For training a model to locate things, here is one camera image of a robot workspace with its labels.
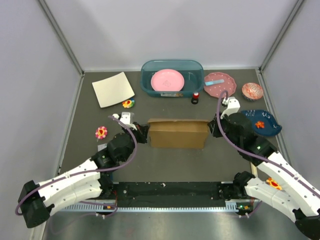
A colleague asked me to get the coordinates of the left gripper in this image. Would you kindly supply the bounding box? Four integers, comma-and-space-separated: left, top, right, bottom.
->
121, 122, 151, 163

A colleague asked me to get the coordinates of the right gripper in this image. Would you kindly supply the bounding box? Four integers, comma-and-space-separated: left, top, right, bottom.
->
207, 110, 241, 149

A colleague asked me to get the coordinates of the brown cardboard box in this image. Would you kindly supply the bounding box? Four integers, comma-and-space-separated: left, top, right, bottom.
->
148, 118, 209, 149

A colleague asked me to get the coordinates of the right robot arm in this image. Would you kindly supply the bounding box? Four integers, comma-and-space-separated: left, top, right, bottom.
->
208, 112, 320, 240

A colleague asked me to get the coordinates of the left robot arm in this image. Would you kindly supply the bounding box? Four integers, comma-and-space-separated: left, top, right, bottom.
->
15, 122, 150, 229

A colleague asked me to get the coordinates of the red black stamp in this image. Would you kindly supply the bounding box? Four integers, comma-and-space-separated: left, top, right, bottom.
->
191, 92, 199, 105

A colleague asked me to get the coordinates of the multicolour flower toy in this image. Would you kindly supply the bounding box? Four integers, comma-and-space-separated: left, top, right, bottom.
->
122, 99, 135, 109

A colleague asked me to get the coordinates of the pink polka dot plate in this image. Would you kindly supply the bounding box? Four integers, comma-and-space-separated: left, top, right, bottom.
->
204, 72, 237, 98

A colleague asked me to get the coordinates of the red pink flower toy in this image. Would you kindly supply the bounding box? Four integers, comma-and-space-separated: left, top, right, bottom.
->
95, 126, 108, 140

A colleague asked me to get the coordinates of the blue pink spoon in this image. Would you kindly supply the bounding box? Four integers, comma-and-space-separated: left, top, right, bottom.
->
205, 79, 225, 87

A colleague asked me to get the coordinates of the blue packaged item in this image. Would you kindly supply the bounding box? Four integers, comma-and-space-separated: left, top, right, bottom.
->
97, 143, 107, 151

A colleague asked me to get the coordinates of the red orange candy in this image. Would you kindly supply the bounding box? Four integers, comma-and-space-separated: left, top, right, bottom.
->
255, 120, 265, 129

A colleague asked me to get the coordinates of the dark blue leaf dish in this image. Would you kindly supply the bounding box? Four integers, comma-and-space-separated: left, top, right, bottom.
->
241, 109, 282, 137

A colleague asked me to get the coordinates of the white square plate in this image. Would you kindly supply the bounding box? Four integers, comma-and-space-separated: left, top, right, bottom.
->
92, 72, 135, 108

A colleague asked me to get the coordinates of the pink round plate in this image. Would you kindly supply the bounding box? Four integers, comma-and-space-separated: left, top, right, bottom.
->
150, 69, 185, 92

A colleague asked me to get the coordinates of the teal plastic basin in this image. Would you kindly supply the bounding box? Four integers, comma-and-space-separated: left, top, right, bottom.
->
140, 59, 205, 98

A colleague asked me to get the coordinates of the wooden stick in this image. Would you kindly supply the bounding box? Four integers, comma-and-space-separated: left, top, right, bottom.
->
250, 163, 258, 178

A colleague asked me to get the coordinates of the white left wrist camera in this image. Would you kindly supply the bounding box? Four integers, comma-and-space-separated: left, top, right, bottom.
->
112, 112, 137, 131

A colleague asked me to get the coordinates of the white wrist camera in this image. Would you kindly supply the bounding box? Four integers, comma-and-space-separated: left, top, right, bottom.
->
112, 112, 137, 131
220, 97, 241, 120

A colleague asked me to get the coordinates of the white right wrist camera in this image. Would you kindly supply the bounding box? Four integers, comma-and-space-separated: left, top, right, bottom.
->
220, 97, 241, 120

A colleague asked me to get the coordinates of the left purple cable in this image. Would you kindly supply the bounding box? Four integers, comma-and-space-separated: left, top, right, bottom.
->
15, 115, 138, 235

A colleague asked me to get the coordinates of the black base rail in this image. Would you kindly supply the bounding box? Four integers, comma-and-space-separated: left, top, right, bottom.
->
107, 181, 253, 202

